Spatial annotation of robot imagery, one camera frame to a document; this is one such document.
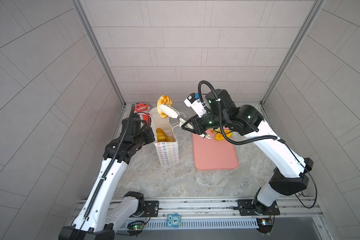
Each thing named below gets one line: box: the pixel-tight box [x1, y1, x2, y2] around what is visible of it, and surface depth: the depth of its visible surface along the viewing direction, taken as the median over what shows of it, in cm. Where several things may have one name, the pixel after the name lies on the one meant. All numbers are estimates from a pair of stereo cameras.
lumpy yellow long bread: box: [156, 128, 167, 143], surface depth 86 cm
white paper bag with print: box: [149, 107, 180, 168], surface depth 74 cm
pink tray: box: [192, 133, 239, 170], surface depth 89 cm
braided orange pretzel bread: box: [157, 95, 173, 119], surface depth 62 cm
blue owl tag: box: [166, 213, 182, 228], surface depth 68 cm
